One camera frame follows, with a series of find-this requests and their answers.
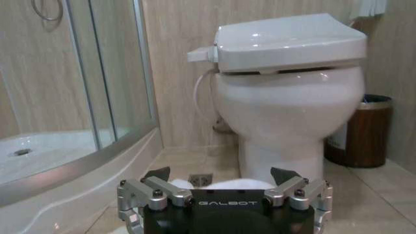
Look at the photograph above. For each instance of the glass shower enclosure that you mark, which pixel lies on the glass shower enclosure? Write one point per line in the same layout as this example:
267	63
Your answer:
81	73

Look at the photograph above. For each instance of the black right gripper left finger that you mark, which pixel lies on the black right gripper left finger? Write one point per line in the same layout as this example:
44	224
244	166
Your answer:
163	190

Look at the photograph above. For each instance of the white toilet seat lid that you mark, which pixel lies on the white toilet seat lid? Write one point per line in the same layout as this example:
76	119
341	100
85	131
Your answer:
276	41

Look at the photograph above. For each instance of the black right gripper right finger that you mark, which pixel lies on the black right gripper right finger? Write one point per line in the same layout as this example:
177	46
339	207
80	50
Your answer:
292	187

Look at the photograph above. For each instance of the silver floor drain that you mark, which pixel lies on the silver floor drain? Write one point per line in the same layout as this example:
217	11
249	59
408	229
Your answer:
200	180

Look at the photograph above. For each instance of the brown wooden waste bin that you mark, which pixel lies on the brown wooden waste bin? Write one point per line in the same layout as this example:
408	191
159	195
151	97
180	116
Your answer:
360	131

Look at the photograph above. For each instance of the silver shower tray drain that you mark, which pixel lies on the silver shower tray drain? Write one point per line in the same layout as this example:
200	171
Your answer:
21	152

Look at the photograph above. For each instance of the white hanging towel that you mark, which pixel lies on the white hanging towel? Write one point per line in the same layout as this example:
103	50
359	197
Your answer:
367	8

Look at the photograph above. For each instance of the white toilet bowl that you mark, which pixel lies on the white toilet bowl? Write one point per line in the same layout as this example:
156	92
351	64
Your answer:
283	117

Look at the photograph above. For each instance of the white towel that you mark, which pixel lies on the white towel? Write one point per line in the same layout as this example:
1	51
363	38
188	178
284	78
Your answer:
224	184
367	8

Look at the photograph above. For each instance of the white shower tray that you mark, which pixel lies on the white shower tray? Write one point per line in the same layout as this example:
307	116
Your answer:
71	170

